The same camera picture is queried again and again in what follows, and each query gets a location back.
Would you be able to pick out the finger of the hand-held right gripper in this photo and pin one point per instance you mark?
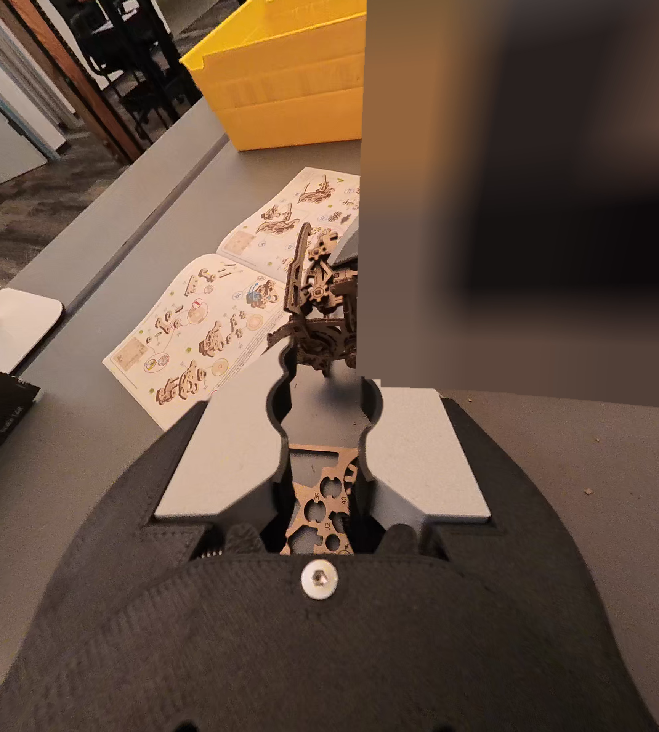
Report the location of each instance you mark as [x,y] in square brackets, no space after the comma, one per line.
[351,251]

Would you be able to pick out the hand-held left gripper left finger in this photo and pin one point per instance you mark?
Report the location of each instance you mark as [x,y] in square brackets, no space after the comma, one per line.
[220,457]

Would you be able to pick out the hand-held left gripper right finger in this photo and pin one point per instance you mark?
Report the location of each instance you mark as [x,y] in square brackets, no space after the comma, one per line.
[421,457]

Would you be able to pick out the wooden gear mechanism model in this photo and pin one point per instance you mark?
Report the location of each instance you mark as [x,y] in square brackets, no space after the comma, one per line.
[312,286]

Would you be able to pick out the model instruction booklet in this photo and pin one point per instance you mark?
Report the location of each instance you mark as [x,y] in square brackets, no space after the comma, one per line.
[203,320]

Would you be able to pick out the perforated wooden part sheet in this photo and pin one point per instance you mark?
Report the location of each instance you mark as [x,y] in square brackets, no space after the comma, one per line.
[315,514]

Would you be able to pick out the yellow plastic bin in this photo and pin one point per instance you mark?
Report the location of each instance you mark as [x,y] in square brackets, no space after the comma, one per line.
[283,97]

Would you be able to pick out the white tablet stand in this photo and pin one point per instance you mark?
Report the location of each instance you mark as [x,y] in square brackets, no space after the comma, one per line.
[20,320]

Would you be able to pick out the dark office furniture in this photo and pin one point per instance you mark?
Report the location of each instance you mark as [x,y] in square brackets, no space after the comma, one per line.
[135,74]

